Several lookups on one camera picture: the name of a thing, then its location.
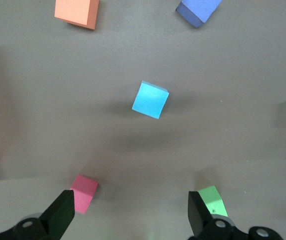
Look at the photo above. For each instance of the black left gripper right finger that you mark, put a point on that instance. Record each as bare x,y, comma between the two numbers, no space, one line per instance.
197,217

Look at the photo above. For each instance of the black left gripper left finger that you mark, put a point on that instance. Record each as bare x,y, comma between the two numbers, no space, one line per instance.
58,215

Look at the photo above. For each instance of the light blue foam block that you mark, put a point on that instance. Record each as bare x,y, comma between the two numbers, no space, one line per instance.
150,100

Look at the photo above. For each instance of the green foam block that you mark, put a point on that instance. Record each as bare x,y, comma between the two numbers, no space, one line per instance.
213,202

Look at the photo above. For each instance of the red foam block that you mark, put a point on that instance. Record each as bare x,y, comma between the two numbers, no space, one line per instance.
85,190

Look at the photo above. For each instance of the brown table cover sheet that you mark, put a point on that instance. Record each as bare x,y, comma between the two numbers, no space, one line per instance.
142,150

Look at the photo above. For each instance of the orange foam block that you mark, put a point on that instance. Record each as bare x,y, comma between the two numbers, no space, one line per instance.
73,11

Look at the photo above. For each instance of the purple foam block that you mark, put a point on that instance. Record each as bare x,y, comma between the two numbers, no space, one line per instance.
200,7

